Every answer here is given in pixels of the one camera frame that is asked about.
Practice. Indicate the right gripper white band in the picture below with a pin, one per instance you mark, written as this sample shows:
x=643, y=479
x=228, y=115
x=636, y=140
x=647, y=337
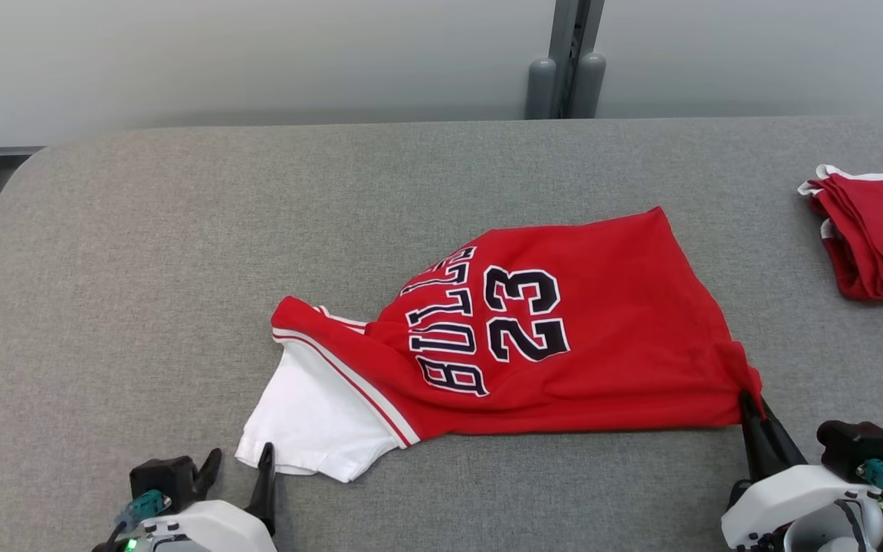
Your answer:
x=786, y=494

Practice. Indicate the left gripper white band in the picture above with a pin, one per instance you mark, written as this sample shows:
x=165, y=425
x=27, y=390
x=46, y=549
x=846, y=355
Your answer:
x=211, y=529

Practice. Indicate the red basketball jersey white sleeves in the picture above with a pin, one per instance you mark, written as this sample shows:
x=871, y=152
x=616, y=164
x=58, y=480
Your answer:
x=602, y=337

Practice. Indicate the red shorts white hem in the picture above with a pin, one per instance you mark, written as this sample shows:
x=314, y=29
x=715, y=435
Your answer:
x=882, y=238

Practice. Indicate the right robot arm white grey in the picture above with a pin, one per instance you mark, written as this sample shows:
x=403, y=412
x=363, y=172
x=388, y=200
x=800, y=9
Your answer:
x=840, y=533

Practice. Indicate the grey fabric upholstered platform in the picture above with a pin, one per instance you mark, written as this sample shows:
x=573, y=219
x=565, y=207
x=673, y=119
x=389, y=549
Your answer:
x=181, y=268

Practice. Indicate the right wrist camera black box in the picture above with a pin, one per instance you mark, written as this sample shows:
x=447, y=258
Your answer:
x=855, y=448

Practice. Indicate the grey cylindrical post bumper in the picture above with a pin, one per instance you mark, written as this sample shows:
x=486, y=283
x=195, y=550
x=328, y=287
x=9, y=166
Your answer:
x=541, y=92
x=591, y=88

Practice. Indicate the grey vertical wall post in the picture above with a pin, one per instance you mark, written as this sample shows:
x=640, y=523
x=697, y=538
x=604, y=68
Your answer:
x=576, y=31

